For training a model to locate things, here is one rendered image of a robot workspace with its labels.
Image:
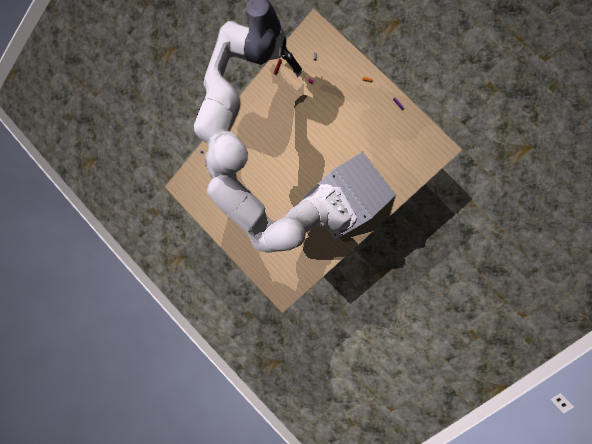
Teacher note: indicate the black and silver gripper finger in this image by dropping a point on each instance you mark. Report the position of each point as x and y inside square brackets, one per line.
[292, 62]

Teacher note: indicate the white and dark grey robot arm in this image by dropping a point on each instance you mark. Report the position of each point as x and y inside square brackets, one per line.
[261, 42]

